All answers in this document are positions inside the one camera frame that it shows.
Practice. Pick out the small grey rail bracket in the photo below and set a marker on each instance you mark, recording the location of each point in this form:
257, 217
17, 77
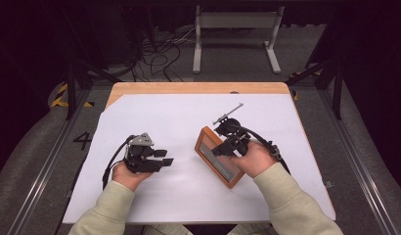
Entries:
329, 184

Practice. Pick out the aluminium floor rail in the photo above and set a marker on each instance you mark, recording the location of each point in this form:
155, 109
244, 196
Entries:
45, 169
365, 169

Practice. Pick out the person's right hand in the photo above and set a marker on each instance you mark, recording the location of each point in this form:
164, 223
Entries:
257, 160

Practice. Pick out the orange wooden picture frame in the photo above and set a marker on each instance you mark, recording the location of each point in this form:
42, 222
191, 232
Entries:
218, 166

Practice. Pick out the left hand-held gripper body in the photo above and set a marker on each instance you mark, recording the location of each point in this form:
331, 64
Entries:
140, 156

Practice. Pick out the person's left hand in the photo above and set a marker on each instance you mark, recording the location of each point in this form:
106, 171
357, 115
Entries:
126, 176

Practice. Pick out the white table cover sheet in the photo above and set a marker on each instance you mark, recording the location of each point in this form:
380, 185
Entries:
175, 192

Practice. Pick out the yellow black hazard tape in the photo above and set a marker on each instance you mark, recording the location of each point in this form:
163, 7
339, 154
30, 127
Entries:
60, 98

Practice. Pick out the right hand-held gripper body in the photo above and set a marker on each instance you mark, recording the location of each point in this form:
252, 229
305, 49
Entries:
232, 129

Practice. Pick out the white metal stand frame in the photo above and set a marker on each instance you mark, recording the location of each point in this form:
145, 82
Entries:
236, 20

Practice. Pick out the black tripod stand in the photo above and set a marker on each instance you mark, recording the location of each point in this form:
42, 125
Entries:
70, 91
337, 94

